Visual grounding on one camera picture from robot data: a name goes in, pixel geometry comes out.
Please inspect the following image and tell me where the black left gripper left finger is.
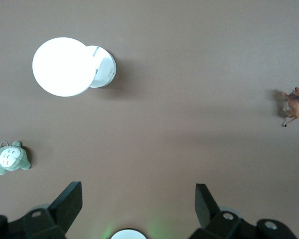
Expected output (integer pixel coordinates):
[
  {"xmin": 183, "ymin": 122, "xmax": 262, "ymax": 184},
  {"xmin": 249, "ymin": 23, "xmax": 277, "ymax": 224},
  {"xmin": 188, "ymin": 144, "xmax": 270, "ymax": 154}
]
[{"xmin": 0, "ymin": 181, "xmax": 83, "ymax": 239}]

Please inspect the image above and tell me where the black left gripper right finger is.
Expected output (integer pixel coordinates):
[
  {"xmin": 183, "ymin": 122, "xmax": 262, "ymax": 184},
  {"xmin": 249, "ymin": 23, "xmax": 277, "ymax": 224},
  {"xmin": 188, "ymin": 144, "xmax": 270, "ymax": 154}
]
[{"xmin": 188, "ymin": 183, "xmax": 297, "ymax": 239}]

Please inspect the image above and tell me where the brown lion statue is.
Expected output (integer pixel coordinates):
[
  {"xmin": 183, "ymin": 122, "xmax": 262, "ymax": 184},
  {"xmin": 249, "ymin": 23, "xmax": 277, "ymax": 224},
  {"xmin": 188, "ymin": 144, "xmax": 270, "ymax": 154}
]
[{"xmin": 279, "ymin": 86, "xmax": 299, "ymax": 128}]

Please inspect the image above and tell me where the green grey Totoro plush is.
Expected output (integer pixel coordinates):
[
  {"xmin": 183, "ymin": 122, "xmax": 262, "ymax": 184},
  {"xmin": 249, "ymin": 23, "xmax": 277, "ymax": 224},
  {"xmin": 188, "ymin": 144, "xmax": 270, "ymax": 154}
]
[{"xmin": 0, "ymin": 140, "xmax": 32, "ymax": 176}]

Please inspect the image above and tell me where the white round desk lamp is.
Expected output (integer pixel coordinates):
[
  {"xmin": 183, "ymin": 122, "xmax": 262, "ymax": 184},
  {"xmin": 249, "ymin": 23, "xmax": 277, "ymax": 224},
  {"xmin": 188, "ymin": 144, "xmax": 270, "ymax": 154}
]
[{"xmin": 31, "ymin": 37, "xmax": 117, "ymax": 98}]

